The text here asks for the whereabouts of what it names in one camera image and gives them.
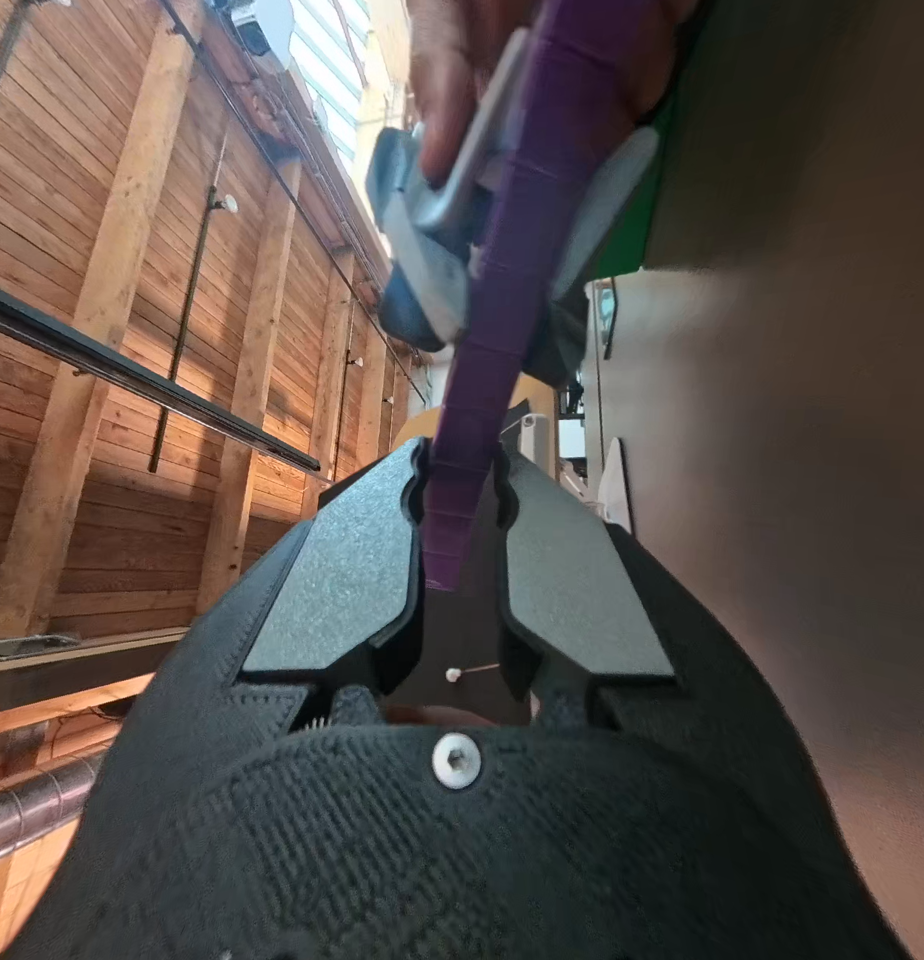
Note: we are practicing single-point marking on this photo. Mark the silver clamp bar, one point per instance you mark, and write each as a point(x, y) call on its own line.
point(538, 442)

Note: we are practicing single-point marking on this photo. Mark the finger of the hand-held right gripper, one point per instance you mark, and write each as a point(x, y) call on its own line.
point(424, 270)
point(612, 202)

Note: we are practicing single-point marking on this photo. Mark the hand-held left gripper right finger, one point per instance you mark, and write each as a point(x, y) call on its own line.
point(582, 592)

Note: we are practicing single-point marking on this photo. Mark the black ceiling rail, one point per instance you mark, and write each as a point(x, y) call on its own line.
point(131, 375)

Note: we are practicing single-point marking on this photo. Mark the black board with wooden edge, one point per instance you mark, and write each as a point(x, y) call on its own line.
point(469, 645)

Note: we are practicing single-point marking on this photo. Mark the silver ventilation duct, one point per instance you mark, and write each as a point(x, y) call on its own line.
point(34, 806)

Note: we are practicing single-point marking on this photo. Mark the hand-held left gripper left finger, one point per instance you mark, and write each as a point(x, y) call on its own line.
point(334, 585)

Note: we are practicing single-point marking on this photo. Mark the stack of green bins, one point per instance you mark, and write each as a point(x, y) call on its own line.
point(634, 225)

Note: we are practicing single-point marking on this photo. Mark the purple block stick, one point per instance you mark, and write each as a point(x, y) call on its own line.
point(522, 262)

